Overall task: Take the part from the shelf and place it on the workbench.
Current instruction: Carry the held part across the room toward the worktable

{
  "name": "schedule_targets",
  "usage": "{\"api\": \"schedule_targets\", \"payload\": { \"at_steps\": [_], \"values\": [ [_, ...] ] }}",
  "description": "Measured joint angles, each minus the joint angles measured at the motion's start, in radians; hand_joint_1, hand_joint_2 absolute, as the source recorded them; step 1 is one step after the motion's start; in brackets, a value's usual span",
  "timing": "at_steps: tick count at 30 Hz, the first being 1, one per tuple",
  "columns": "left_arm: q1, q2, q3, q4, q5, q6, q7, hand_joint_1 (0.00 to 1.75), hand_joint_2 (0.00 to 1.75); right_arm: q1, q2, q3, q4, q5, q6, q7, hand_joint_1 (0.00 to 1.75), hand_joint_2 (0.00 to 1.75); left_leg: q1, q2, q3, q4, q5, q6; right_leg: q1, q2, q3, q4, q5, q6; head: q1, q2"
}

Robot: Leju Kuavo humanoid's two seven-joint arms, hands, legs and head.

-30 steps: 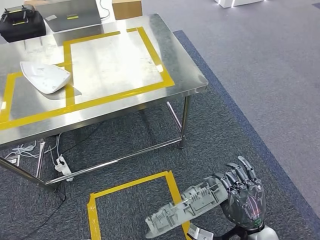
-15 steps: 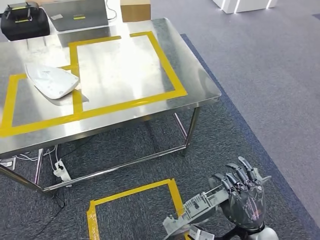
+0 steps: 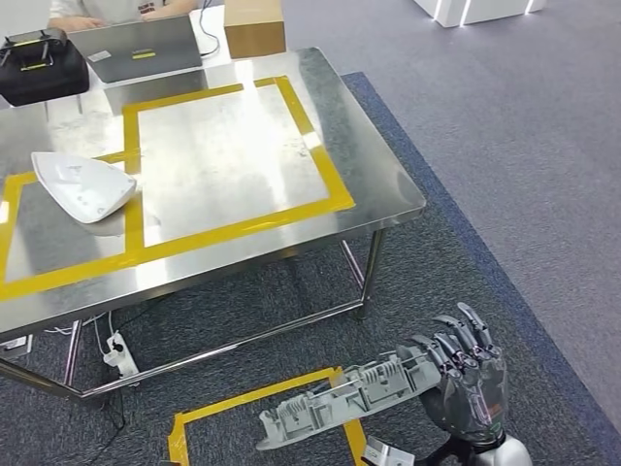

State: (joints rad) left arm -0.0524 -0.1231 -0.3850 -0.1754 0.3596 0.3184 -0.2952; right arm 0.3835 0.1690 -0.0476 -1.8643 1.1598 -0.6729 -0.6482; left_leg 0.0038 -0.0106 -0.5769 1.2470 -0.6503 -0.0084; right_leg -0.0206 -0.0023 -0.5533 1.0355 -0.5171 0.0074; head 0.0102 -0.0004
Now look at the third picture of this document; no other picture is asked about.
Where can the white plastic shell part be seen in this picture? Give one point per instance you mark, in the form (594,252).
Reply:
(82,186)

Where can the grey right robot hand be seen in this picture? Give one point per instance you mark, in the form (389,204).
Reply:
(473,399)

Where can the stainless steel workbench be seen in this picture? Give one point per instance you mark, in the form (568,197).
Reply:
(218,161)

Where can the brown cardboard box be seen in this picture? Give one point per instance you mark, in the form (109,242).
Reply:
(254,32)

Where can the grey laptop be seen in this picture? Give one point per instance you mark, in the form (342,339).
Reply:
(140,51)

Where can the black carry bag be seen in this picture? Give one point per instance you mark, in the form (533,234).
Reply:
(48,87)

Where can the person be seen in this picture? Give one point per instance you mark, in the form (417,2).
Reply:
(116,8)

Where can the black device with yellow strips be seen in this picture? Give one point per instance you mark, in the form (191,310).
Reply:
(29,48)

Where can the grey plastic wheel cover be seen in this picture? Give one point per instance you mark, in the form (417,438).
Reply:
(339,402)

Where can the white plinth with light strips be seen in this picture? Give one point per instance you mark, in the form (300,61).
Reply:
(475,11)

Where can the white power strip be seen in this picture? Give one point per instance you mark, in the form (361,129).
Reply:
(121,357)

